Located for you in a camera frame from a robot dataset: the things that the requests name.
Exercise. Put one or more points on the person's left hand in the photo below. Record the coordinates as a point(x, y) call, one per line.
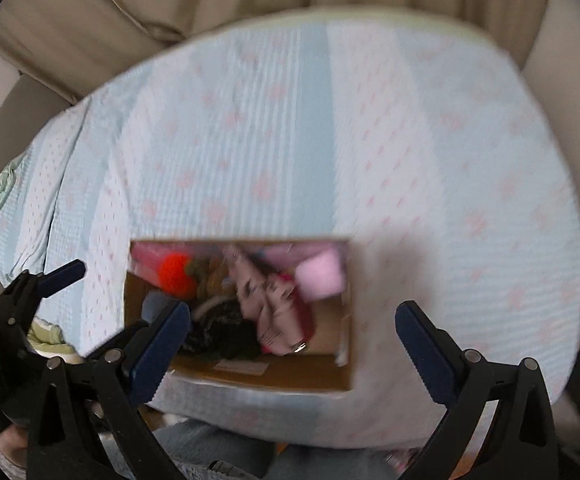
point(14, 444)

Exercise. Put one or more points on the black patterned sock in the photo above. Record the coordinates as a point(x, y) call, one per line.
point(218, 330)

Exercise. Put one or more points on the person's jeans leg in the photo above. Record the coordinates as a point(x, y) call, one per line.
point(221, 453)

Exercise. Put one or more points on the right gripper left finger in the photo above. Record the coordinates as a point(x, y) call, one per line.
point(128, 377)

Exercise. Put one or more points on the grey sock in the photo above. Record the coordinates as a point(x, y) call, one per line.
point(154, 302)

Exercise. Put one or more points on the brown teddy plush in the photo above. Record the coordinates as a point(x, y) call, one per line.
point(214, 279)

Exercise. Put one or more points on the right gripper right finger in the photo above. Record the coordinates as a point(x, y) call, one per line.
point(460, 380)

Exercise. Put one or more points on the blue pink patterned blanket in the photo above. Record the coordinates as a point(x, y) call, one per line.
point(443, 175)

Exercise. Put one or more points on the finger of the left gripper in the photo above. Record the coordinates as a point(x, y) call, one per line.
point(61, 278)

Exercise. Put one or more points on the red strawberry plush toy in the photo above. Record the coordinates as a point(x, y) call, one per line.
point(176, 276)

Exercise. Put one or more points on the green bed sheet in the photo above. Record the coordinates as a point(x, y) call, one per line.
point(424, 36)

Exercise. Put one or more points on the cardboard box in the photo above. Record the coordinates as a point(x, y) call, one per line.
point(324, 366)

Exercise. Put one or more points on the pink cloth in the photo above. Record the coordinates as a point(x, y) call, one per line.
point(284, 321)

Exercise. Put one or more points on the pink fluffy plush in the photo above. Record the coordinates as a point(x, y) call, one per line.
point(321, 277)

